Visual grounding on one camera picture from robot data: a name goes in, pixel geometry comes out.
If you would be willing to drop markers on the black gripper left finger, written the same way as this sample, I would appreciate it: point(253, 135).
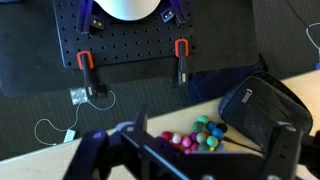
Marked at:
point(144, 156)

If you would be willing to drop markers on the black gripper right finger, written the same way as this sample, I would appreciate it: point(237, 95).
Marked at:
point(288, 148)

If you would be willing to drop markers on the black zippered pouch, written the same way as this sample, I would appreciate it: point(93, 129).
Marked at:
point(261, 102)

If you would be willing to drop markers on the orange black clamp left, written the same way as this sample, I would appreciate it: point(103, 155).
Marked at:
point(92, 87)

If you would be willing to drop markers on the orange black clamp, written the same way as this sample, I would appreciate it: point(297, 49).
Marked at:
point(92, 87)
point(181, 49)

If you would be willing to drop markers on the orange black clamp right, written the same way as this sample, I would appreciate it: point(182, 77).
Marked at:
point(181, 49)

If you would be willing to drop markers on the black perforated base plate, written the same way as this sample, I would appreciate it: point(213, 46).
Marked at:
point(83, 26)

